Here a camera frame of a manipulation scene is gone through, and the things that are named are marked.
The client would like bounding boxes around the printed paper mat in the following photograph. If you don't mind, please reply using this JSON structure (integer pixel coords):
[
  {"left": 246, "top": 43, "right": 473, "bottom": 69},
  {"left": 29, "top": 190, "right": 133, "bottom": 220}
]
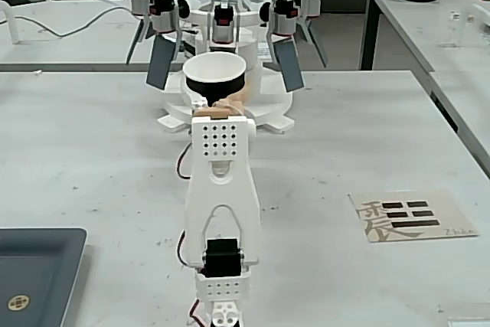
[{"left": 347, "top": 188, "right": 481, "bottom": 244}]

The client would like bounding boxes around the servo unit with grey paddle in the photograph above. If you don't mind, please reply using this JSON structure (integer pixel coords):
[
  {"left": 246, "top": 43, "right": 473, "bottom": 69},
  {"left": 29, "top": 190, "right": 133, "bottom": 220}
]
[
  {"left": 285, "top": 0, "right": 330, "bottom": 69},
  {"left": 206, "top": 0, "right": 240, "bottom": 54},
  {"left": 260, "top": 0, "right": 305, "bottom": 93},
  {"left": 125, "top": 0, "right": 155, "bottom": 66},
  {"left": 145, "top": 0, "right": 181, "bottom": 91}
]

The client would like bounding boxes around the grey plastic tray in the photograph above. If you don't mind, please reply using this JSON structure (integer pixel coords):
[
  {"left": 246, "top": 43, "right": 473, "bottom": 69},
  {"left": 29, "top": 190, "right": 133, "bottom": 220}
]
[{"left": 0, "top": 227, "right": 89, "bottom": 327}]

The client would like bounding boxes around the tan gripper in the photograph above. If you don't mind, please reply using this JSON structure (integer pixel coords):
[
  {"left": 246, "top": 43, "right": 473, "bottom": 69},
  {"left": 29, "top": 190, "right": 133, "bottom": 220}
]
[{"left": 182, "top": 77, "right": 254, "bottom": 119}]

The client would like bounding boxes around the white side table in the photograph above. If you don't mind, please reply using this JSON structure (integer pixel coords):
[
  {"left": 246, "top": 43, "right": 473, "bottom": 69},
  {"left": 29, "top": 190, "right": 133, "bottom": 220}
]
[{"left": 361, "top": 0, "right": 490, "bottom": 175}]

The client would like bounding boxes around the black paper cup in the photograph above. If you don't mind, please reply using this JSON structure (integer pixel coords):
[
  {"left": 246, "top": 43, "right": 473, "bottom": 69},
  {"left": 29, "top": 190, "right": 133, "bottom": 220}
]
[{"left": 182, "top": 51, "right": 247, "bottom": 108}]

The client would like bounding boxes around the grey cable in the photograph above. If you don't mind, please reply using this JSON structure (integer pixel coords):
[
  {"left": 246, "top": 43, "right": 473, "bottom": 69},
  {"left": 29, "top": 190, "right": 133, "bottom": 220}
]
[{"left": 10, "top": 5, "right": 133, "bottom": 39}]

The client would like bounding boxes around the white bent stand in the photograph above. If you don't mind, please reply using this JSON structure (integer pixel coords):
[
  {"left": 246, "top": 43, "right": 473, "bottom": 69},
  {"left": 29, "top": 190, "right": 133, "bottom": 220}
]
[{"left": 0, "top": 0, "right": 21, "bottom": 45}]

